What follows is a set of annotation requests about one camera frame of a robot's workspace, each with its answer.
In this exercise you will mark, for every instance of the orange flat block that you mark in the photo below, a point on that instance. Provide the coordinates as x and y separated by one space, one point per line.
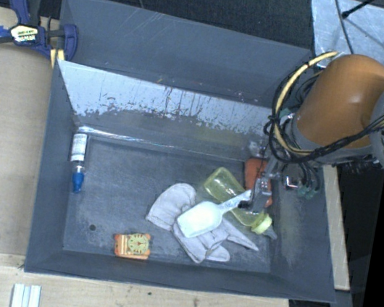
252 172

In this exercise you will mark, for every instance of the black cylinder on white bracket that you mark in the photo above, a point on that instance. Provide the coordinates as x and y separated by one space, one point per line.
291 182

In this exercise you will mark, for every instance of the white plastic scoop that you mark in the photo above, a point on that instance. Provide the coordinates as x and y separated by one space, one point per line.
198 220

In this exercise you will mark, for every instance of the clear bottle with blue cap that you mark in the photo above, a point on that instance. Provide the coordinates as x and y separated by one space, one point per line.
78 151

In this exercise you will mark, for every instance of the grey metal bin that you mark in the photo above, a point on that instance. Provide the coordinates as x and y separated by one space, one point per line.
136 176

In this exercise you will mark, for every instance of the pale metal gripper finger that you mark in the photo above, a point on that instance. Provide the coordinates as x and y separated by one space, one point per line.
261 200
246 203

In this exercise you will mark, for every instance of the white work glove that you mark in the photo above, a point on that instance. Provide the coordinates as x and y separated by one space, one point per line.
170 206

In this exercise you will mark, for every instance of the yellow clear baby bottle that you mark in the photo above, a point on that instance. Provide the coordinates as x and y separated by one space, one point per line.
221 185

